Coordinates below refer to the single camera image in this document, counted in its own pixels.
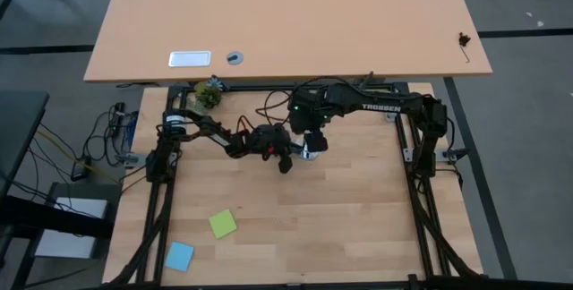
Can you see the green potted plant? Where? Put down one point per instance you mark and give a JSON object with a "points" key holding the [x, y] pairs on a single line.
{"points": [[208, 95]]}

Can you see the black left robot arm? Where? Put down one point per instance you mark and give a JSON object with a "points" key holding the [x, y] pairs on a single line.
{"points": [[210, 129]]}

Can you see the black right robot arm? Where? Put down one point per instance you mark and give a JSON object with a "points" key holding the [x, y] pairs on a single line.
{"points": [[349, 97]]}

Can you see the black power strip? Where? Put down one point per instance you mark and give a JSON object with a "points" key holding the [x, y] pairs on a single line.
{"points": [[118, 117]]}

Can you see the chrome lamp socket base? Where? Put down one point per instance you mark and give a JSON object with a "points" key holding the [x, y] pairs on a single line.
{"points": [[309, 157]]}

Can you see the blue sticky note pad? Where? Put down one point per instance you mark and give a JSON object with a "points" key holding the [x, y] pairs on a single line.
{"points": [[179, 257]]}

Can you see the black aluminium table frame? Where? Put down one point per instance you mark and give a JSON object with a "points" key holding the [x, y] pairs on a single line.
{"points": [[250, 88]]}

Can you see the small black tool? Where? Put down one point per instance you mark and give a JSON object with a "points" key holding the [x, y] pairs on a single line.
{"points": [[464, 39]]}

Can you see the white box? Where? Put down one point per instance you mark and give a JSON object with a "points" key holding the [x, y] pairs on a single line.
{"points": [[67, 245]]}

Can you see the light metal mounting bracket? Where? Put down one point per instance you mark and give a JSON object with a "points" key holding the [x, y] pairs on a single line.
{"points": [[407, 156], [130, 159], [390, 117], [455, 155]]}

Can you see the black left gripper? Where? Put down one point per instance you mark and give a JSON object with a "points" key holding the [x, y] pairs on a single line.
{"points": [[255, 151]]}

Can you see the green sticky note pad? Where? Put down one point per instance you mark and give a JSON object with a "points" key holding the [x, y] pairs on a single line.
{"points": [[222, 224]]}

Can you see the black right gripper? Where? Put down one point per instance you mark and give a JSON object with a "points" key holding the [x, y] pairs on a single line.
{"points": [[309, 113]]}

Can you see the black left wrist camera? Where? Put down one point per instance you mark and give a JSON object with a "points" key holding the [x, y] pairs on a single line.
{"points": [[268, 134]]}

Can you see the black power adapter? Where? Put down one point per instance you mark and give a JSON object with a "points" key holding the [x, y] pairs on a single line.
{"points": [[79, 171]]}

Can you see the large wooden desk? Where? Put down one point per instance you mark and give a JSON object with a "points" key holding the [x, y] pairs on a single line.
{"points": [[291, 21]]}

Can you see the silver rectangular plate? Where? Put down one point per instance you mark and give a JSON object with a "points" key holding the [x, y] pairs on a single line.
{"points": [[189, 59]]}

